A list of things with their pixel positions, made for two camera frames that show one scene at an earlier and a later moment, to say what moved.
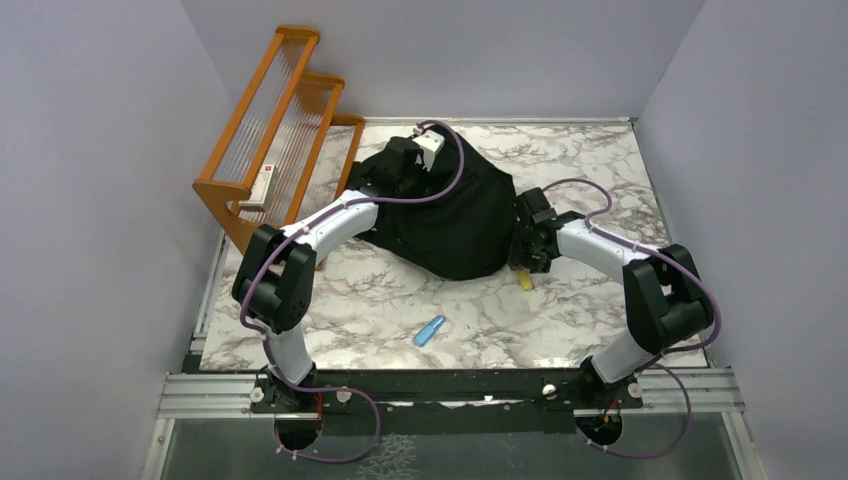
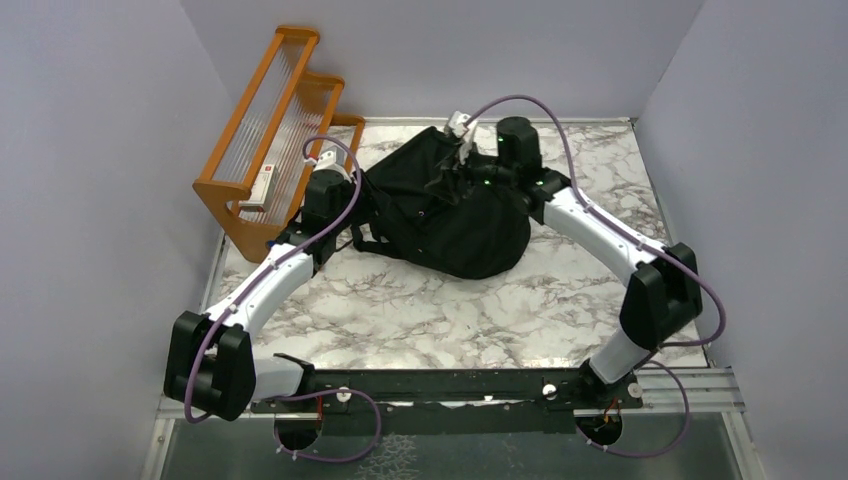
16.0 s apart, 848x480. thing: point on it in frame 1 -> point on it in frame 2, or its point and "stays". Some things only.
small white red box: (264, 191) stays
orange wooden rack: (289, 151) stays
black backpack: (463, 235) stays
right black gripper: (539, 265) -> (460, 173)
